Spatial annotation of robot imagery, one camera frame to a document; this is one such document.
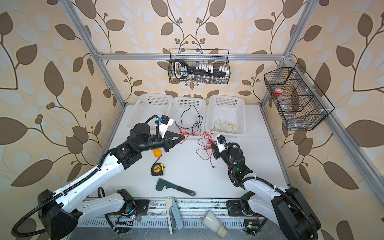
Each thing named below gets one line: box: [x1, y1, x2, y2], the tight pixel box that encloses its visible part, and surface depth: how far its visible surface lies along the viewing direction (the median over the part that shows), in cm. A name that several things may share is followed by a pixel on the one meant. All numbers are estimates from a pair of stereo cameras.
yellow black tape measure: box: [151, 163, 165, 176], surface depth 86 cm
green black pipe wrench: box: [155, 178, 196, 197], surface depth 82 cm
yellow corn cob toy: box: [152, 148, 163, 158], surface depth 93 cm
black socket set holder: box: [174, 59, 230, 79], surface depth 84 cm
